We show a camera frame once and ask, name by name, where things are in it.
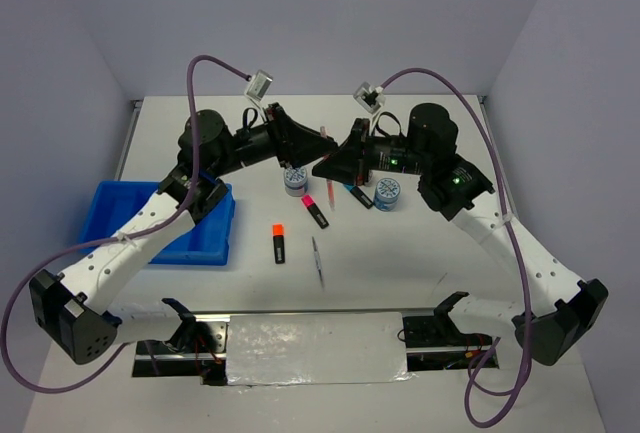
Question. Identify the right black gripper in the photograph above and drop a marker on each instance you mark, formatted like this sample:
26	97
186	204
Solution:
350	164

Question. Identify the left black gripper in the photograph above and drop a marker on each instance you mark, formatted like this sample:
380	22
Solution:
295	143

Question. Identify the orange-red pen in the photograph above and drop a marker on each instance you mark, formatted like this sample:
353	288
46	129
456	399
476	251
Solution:
329	183

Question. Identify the grey black pen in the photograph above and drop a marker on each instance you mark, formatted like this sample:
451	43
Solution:
318	264

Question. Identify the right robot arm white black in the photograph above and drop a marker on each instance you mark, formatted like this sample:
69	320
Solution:
562	306

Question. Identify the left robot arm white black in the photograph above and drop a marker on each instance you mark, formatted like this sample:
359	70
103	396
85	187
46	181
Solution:
72	306

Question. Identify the left blue-lidded round jar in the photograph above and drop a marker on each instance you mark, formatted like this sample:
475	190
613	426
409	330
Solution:
295	181

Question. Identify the blue-lidded round jar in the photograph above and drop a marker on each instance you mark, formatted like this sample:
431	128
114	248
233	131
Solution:
295	181
386	195

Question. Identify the blue cap black highlighter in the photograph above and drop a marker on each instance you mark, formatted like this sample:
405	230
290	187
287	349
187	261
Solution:
359	195

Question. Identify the right blue-lidded round jar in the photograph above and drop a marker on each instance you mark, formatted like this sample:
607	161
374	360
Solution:
386	195

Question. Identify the pink cap black highlighter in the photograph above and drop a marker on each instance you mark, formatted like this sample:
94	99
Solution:
314	211

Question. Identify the orange cap black highlighter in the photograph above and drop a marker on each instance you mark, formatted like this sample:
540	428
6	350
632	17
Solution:
278	237

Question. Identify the silver foil panel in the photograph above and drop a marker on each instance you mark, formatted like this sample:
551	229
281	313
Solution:
315	349

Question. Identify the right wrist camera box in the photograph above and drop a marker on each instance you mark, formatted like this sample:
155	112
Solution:
370	98

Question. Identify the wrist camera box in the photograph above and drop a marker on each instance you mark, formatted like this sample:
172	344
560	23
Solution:
258	85
370	98

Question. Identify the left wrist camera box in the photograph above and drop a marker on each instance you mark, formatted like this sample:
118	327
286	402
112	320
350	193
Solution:
258	85

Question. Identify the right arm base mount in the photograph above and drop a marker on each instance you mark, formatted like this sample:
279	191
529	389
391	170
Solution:
433	343

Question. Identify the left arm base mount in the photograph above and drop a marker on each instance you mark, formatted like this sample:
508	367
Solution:
197	348

